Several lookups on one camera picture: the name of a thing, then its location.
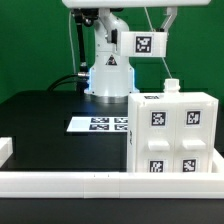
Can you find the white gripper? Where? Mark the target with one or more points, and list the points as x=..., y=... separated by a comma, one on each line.
x=170, y=12

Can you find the white cabinet top box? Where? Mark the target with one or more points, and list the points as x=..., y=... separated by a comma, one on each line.
x=142, y=44

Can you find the white cabinet body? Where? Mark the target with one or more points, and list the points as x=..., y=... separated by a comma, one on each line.
x=171, y=94

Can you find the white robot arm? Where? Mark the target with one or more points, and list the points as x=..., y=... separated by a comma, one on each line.
x=111, y=78

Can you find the white marker base sheet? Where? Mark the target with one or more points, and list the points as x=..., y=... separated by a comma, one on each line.
x=97, y=124

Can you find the white U-shaped fence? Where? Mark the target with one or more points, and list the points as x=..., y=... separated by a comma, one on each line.
x=109, y=184

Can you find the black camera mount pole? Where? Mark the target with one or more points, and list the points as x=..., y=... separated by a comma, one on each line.
x=81, y=36

